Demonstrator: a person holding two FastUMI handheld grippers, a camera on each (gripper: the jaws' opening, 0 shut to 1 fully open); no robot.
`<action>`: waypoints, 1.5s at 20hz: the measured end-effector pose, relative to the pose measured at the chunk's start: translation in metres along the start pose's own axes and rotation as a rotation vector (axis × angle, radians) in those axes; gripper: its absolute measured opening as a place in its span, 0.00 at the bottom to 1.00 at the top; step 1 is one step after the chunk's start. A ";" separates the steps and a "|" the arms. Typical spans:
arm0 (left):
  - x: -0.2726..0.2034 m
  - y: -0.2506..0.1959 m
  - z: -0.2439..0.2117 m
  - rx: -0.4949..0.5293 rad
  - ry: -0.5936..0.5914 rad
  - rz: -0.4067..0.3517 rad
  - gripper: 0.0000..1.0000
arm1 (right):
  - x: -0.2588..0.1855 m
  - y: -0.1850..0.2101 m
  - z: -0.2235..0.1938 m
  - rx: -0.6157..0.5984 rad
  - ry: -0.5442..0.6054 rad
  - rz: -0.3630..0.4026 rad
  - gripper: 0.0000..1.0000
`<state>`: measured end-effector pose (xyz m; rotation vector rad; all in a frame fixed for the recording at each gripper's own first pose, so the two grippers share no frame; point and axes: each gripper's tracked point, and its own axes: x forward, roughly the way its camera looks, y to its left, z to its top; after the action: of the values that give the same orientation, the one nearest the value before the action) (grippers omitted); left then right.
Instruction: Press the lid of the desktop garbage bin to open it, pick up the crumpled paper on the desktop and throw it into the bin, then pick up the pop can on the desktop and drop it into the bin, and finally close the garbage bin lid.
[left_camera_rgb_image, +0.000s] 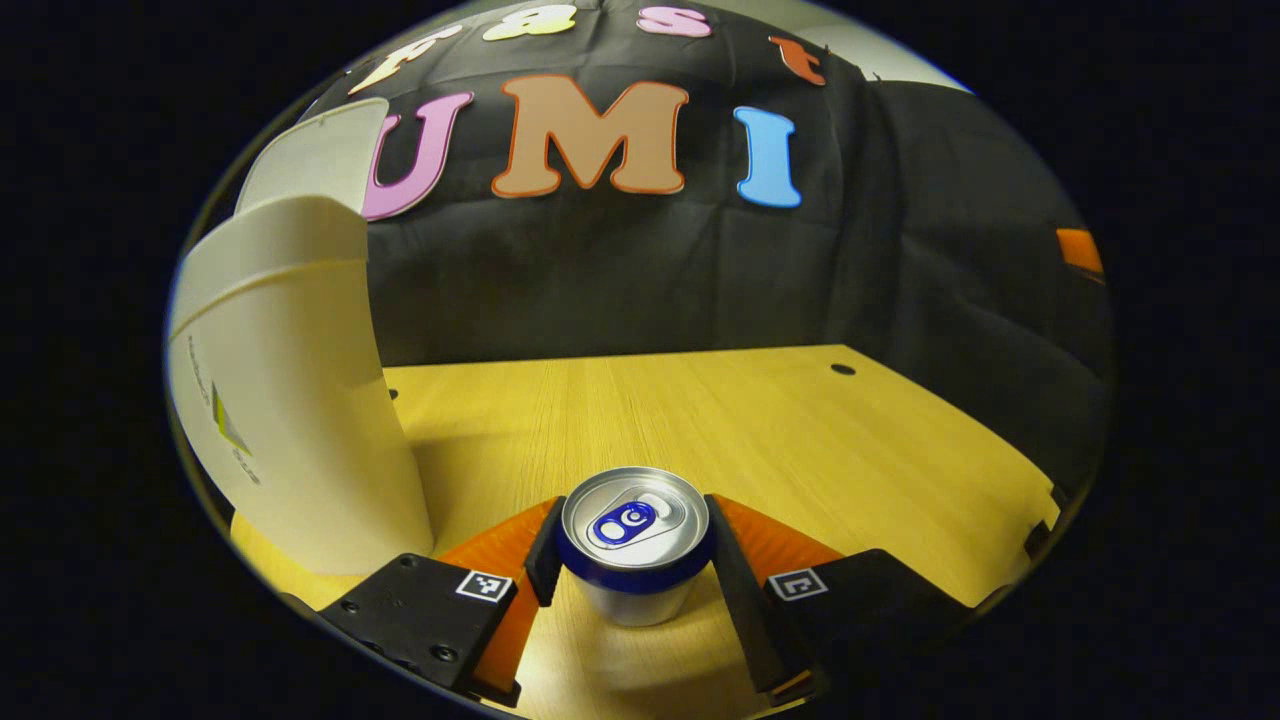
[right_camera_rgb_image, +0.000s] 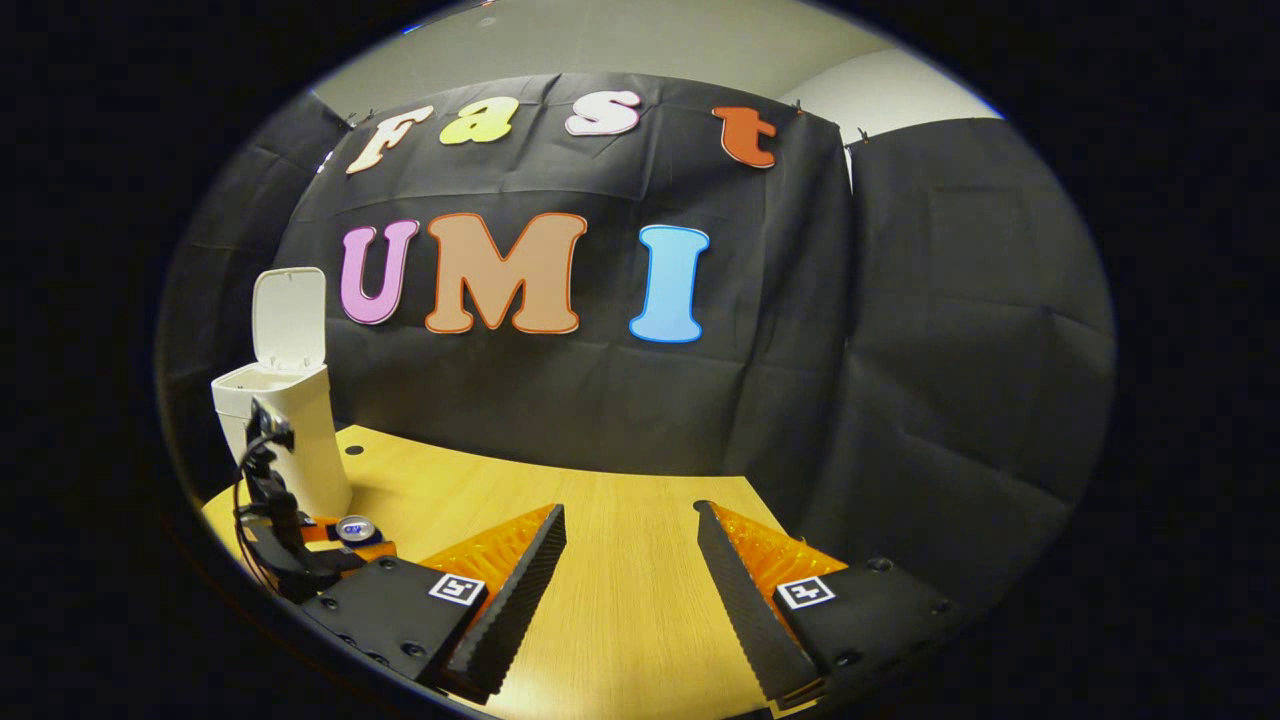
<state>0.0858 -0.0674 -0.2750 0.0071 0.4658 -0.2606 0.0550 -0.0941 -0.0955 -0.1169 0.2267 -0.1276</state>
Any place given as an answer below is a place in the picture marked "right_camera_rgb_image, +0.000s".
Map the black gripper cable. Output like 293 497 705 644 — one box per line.
231 430 293 593

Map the white desktop garbage bin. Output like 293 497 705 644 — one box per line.
210 267 353 519

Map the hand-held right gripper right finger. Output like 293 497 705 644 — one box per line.
695 500 966 713

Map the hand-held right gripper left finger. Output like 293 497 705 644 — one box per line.
300 503 568 706

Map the wooden desktop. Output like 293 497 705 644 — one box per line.
200 425 831 720

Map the black backdrop cloth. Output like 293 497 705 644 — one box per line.
155 70 1116 621

